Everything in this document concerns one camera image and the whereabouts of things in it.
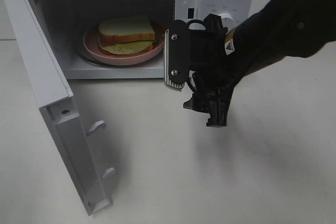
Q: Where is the pink round plate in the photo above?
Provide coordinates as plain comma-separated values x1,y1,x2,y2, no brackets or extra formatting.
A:
82,21,165,66

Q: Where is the black-sleeved right robot arm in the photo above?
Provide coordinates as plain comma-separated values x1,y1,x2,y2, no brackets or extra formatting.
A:
224,0,335,89

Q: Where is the upper white microwave knob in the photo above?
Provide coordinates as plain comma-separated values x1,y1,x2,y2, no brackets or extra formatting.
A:
217,10,235,30

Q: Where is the white microwave door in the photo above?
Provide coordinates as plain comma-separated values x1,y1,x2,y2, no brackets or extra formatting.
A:
4,0,110,216

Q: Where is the sandwich with lettuce and cheese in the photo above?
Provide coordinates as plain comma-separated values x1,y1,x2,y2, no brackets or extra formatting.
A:
98,16,157,55

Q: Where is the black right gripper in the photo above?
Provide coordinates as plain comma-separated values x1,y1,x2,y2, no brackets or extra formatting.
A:
163,14,233,127

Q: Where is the white microwave oven body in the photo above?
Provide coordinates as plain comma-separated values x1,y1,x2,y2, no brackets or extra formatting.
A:
40,0,251,79

